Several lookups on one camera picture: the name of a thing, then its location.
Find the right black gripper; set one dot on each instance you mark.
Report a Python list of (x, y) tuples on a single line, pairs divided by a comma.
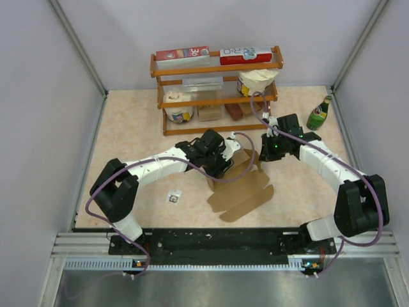
[(266, 154)]

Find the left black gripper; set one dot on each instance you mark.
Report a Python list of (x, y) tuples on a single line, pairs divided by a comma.
[(223, 167)]

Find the brown cardboard box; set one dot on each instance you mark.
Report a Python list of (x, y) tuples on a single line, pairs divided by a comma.
[(231, 201)]

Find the small plastic bag packet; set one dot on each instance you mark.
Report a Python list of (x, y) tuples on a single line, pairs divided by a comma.
[(174, 196)]

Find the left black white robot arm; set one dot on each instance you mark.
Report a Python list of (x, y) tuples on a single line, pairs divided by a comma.
[(116, 187)]

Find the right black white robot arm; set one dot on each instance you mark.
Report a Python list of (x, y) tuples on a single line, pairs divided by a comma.
[(361, 203)]

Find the red white wrap box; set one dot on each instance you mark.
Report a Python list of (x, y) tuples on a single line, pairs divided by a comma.
[(245, 55)]

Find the red white foil box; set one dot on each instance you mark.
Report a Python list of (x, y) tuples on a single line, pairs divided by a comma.
[(197, 56)]

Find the beige sponge pack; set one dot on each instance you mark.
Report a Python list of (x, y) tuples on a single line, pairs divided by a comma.
[(209, 113)]

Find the red-brown scouring pad pack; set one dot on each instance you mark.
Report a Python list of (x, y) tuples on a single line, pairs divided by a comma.
[(238, 111)]

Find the lower toilet paper roll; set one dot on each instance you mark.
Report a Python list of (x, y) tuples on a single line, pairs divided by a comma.
[(180, 114)]

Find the toilet paper roll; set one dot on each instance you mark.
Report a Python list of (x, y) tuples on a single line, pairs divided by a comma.
[(255, 81), (180, 114)]

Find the green glass bottle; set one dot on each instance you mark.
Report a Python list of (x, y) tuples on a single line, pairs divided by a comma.
[(319, 114)]

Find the upper toilet paper roll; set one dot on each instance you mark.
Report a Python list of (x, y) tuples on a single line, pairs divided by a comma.
[(255, 81)]

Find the clear plastic container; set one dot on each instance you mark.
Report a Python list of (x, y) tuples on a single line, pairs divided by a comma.
[(199, 84)]

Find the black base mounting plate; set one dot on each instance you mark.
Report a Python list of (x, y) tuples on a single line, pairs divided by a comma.
[(219, 246)]

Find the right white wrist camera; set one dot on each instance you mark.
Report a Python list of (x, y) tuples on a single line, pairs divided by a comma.
[(271, 123)]

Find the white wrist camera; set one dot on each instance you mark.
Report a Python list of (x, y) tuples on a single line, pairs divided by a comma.
[(271, 123), (232, 145)]

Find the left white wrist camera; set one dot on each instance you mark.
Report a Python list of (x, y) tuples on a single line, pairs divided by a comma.
[(232, 145)]

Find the aluminium frame rail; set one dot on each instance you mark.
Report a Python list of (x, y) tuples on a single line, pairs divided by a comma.
[(97, 244)]

